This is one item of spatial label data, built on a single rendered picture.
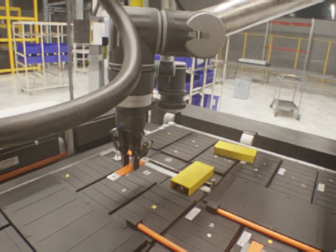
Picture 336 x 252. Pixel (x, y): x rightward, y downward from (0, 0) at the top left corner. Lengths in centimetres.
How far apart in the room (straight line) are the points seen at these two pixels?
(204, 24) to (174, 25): 7
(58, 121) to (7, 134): 5
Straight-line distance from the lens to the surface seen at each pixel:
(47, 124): 26
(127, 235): 58
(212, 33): 58
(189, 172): 80
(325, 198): 89
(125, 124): 59
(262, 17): 84
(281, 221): 70
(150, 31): 54
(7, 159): 87
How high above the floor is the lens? 142
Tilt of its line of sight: 20 degrees down
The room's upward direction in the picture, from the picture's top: 4 degrees clockwise
